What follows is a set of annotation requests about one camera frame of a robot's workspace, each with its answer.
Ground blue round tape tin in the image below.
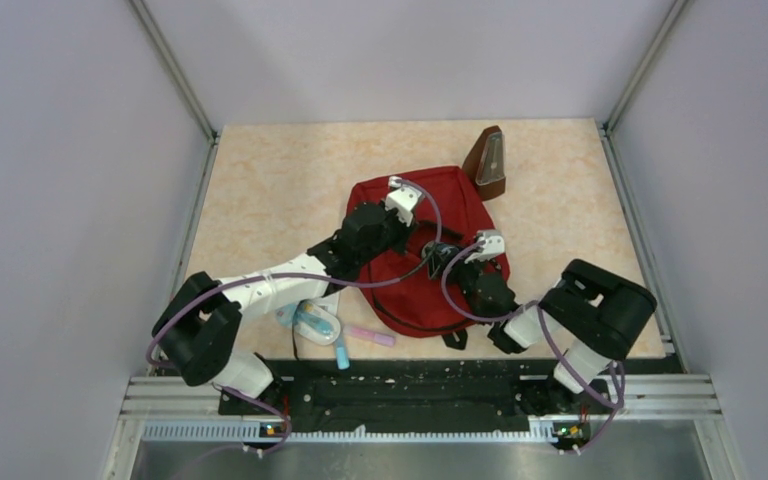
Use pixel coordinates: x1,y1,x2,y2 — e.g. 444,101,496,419
421,241,460,266

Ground white paper tag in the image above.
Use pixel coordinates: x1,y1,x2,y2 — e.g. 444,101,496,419
314,292,340,316

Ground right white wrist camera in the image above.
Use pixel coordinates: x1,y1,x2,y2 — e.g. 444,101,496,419
464,229,506,263

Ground brown wooden metronome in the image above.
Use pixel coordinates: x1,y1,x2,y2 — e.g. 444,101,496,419
461,125,506,201

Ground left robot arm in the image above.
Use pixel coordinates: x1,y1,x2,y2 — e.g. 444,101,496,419
148,194,422,414

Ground red backpack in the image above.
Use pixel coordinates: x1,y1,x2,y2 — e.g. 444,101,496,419
345,166,510,350

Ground pink highlighter pen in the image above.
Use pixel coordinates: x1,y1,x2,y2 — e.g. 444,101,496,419
343,324,396,348

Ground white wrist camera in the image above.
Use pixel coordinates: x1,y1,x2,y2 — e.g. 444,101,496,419
384,176,426,227
464,229,506,263

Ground light blue marker pen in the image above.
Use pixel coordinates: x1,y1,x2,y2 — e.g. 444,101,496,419
335,339,350,370

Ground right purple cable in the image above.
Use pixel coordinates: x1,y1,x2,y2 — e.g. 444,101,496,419
440,241,627,455

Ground blue packaged scissors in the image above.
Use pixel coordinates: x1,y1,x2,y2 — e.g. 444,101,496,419
274,300,342,346

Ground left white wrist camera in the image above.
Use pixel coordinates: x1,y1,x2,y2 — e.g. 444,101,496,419
384,176,426,227

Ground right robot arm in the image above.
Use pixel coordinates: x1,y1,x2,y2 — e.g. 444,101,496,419
440,253,658,412

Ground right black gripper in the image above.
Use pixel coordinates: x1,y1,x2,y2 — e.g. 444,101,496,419
427,244,491,325

